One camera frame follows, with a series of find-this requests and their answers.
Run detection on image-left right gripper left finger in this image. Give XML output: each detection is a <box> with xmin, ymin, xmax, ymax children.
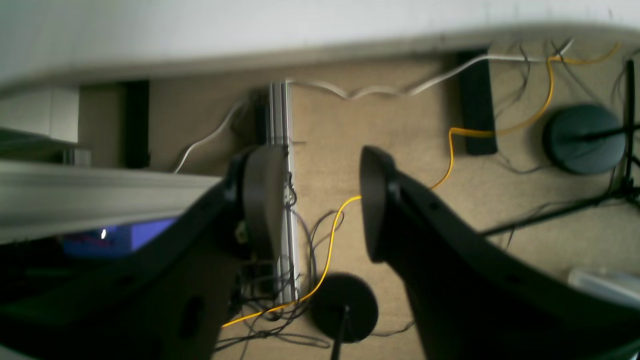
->
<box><xmin>1</xmin><ymin>145</ymin><xmax>286</xmax><ymax>360</ymax></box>

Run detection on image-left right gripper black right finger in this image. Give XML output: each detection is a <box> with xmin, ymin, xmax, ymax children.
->
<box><xmin>359</xmin><ymin>145</ymin><xmax>640</xmax><ymax>360</ymax></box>

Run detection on round black stand base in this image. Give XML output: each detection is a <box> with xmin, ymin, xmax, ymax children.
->
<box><xmin>310</xmin><ymin>272</ymin><xmax>379</xmax><ymax>343</ymax></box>

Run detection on black tripod stand legs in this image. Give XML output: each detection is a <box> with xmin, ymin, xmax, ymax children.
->
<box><xmin>479</xmin><ymin>59</ymin><xmax>640</xmax><ymax>238</ymax></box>

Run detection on tangled black floor cables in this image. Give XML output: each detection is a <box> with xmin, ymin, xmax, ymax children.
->
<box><xmin>212</xmin><ymin>172</ymin><xmax>416</xmax><ymax>353</ymax></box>

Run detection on white cable on floor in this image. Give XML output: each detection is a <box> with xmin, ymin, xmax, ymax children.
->
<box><xmin>172</xmin><ymin>39</ymin><xmax>576</xmax><ymax>175</ymax></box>

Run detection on aluminium profile post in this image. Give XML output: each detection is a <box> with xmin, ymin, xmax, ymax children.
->
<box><xmin>267</xmin><ymin>80</ymin><xmax>303</xmax><ymax>304</ymax></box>

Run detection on yellow cable on floor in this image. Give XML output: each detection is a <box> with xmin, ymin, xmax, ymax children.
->
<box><xmin>220</xmin><ymin>42</ymin><xmax>621</xmax><ymax>329</ymax></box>

